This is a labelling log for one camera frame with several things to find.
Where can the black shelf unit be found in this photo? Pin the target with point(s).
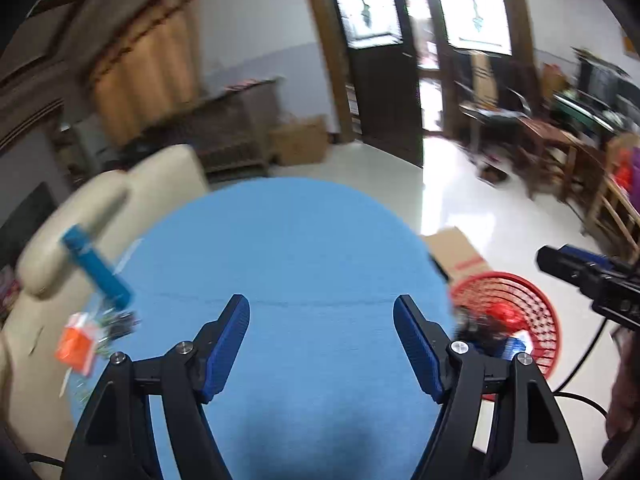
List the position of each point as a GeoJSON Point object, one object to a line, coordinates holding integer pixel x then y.
{"type": "Point", "coordinates": [600, 80]}

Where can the tan curtain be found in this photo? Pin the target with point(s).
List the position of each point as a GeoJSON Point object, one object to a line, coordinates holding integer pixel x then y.
{"type": "Point", "coordinates": [145, 70]}

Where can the white refrigerator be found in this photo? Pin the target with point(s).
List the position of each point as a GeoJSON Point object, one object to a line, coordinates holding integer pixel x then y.
{"type": "Point", "coordinates": [95, 140]}

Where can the plain brown cardboard box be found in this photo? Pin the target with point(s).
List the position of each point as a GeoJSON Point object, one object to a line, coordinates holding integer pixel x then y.
{"type": "Point", "coordinates": [300, 140]}

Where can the red plastic basket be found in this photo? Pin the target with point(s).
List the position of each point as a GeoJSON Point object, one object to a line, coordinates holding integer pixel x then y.
{"type": "Point", "coordinates": [530, 300]}

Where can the striped cardboard sheet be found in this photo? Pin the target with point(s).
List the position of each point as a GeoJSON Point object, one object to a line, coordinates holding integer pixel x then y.
{"type": "Point", "coordinates": [482, 77]}

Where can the metal frame chair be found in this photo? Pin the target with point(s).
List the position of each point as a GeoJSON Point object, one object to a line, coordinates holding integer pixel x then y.
{"type": "Point", "coordinates": [492, 115]}

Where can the wooden slatted crib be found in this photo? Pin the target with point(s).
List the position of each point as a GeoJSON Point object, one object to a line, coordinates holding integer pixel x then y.
{"type": "Point", "coordinates": [230, 130]}

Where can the black plastic bag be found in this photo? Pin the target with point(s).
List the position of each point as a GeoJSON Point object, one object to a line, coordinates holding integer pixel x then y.
{"type": "Point", "coordinates": [472, 327]}

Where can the cream leather sofa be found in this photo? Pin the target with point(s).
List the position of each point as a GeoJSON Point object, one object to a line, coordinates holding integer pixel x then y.
{"type": "Point", "coordinates": [165, 175]}

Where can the stained glass window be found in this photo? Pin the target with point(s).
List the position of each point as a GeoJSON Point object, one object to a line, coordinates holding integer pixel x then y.
{"type": "Point", "coordinates": [475, 10]}

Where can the wooden chair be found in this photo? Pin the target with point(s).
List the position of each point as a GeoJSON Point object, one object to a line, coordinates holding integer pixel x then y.
{"type": "Point", "coordinates": [607, 195]}

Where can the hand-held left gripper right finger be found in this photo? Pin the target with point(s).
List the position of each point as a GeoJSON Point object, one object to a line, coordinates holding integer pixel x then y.
{"type": "Point", "coordinates": [420, 350]}

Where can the blue thermos bottle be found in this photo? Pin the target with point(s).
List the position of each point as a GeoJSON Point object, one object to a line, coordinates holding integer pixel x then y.
{"type": "Point", "coordinates": [95, 260]}

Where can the dark wooden door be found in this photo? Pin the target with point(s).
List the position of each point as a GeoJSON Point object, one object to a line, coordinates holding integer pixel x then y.
{"type": "Point", "coordinates": [390, 110]}

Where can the wooden stool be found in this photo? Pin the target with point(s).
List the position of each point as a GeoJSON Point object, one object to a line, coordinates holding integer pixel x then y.
{"type": "Point", "coordinates": [550, 135]}

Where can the red plastic bag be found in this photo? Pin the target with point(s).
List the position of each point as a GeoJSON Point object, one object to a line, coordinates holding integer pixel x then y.
{"type": "Point", "coordinates": [507, 317]}

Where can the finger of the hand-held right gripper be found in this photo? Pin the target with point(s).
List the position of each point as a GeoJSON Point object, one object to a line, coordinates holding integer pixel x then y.
{"type": "Point", "coordinates": [587, 256]}
{"type": "Point", "coordinates": [555, 262]}

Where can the black television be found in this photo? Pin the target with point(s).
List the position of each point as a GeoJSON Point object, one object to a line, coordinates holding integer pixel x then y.
{"type": "Point", "coordinates": [25, 220]}

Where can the closed orange white box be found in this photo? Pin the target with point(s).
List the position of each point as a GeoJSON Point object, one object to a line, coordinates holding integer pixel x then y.
{"type": "Point", "coordinates": [75, 345]}

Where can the blue plastic bag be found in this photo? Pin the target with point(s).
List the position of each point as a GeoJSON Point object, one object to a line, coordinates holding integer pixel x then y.
{"type": "Point", "coordinates": [515, 347]}

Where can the cardboard box with red stripe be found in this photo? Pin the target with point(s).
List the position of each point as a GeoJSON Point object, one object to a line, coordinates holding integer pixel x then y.
{"type": "Point", "coordinates": [455, 250]}

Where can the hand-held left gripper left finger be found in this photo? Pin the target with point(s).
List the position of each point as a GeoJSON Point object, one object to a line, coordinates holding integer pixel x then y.
{"type": "Point", "coordinates": [227, 350]}

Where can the blue tablecloth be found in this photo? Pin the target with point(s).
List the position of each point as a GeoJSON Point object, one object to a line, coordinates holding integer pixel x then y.
{"type": "Point", "coordinates": [300, 240]}

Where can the red white cloth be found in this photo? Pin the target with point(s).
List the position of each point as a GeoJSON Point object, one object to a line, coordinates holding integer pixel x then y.
{"type": "Point", "coordinates": [250, 84]}

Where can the person's right forearm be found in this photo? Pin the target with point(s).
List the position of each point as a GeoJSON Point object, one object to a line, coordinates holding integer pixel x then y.
{"type": "Point", "coordinates": [625, 395]}

